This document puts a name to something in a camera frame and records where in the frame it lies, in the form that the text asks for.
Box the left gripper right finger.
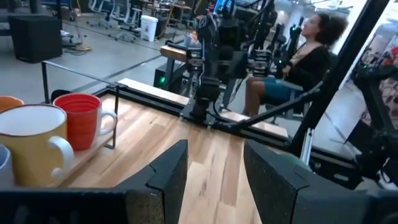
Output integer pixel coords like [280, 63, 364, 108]
[244, 140, 374, 224]

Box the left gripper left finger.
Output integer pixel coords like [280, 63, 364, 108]
[114, 139, 189, 224]

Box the red mug white handle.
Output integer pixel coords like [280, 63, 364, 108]
[52, 92, 118, 152]

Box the grey-blue faceted mug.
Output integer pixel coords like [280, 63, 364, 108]
[0, 144, 16, 189]

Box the orange mug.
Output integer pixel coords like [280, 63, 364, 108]
[0, 95, 25, 113]

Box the black box with green light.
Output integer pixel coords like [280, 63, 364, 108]
[153, 63, 175, 91]

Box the person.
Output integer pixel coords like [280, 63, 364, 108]
[242, 12, 349, 118]

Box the black robot workstation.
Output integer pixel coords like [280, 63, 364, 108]
[186, 0, 301, 82]

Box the white trash bin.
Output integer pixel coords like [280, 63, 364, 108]
[140, 14, 159, 43]

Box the grey office chair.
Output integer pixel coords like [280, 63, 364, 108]
[108, 0, 142, 43]
[86, 0, 108, 27]

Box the black cabinet box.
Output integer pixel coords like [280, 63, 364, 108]
[7, 14, 63, 64]

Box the black metal table frame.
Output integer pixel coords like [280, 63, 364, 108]
[93, 0, 398, 190]

